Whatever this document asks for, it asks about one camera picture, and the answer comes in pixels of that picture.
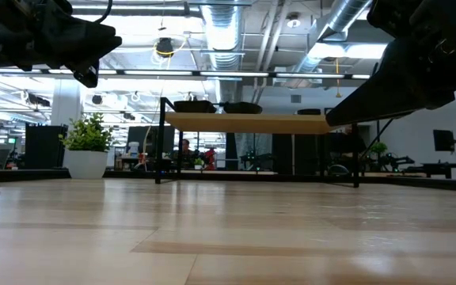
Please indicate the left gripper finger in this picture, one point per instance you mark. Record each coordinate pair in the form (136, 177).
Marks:
(89, 33)
(85, 57)

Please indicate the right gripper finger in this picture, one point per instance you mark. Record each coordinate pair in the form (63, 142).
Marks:
(402, 87)

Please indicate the black monitor on arm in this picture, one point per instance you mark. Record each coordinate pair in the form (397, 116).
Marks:
(443, 140)

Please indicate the round black ceiling speaker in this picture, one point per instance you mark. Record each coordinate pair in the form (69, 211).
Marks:
(97, 99)
(165, 47)

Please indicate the small green background plant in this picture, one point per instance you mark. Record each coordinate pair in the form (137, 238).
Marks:
(378, 148)

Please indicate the green plant white pot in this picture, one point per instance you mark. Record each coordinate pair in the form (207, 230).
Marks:
(87, 136)

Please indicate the black background desk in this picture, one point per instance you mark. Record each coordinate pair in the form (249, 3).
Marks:
(441, 168)

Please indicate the black computer monitor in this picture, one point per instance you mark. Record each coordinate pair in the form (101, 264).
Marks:
(137, 136)

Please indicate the black cabinet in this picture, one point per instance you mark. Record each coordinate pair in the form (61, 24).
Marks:
(44, 146)

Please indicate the wooden riser shelf black legs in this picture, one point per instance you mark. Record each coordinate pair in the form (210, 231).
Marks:
(248, 123)

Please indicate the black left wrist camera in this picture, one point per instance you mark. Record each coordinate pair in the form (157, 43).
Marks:
(88, 75)

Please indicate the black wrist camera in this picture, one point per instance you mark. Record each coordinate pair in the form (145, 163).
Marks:
(88, 75)
(390, 16)

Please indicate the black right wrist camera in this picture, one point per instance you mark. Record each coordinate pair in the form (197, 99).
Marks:
(390, 16)

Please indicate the silver ventilation duct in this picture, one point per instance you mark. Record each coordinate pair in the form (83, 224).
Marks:
(224, 35)
(343, 12)

